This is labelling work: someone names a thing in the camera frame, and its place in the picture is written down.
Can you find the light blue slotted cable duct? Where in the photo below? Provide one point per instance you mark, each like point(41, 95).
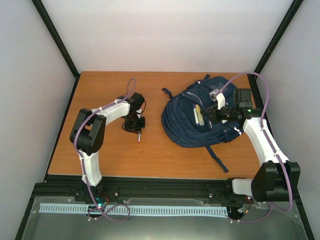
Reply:
point(136, 210)

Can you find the black aluminium frame base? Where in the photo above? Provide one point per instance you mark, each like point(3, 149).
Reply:
point(154, 170)

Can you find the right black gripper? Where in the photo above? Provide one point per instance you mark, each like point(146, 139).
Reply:
point(214, 117)

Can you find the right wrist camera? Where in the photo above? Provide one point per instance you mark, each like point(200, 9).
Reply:
point(218, 96)

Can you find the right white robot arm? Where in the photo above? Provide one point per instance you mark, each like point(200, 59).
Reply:
point(277, 177)

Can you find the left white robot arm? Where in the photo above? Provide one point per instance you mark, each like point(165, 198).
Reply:
point(87, 134)

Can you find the left black frame post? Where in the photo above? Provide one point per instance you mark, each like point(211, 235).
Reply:
point(44, 15)

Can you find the yellow highlighter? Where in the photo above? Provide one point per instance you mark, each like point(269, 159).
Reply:
point(199, 115)

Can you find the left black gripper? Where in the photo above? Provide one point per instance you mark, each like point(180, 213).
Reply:
point(142, 125)

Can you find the black frame post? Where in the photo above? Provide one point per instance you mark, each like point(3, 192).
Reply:
point(44, 15)
point(280, 31)

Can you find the purple capped marker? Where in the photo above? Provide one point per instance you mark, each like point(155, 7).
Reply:
point(195, 114)

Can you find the navy blue student backpack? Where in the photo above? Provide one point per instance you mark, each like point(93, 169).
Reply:
point(184, 125)

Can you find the right black frame post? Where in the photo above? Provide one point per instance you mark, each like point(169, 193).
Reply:
point(280, 31)

